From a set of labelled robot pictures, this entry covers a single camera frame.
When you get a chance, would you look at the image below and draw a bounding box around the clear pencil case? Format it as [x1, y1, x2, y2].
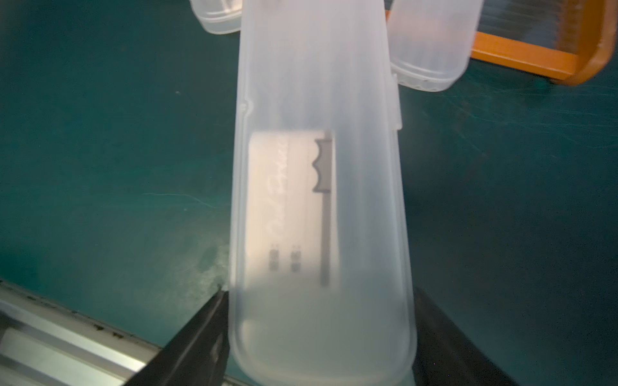
[190, 0, 243, 35]
[387, 0, 484, 93]
[229, 1, 417, 385]

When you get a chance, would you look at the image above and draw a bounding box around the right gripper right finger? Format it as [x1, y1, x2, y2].
[412, 287, 518, 386]

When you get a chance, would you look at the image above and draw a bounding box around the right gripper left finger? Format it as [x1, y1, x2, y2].
[127, 289, 230, 385]

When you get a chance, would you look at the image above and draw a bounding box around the orange three-tier shelf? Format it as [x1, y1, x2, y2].
[384, 0, 618, 87]

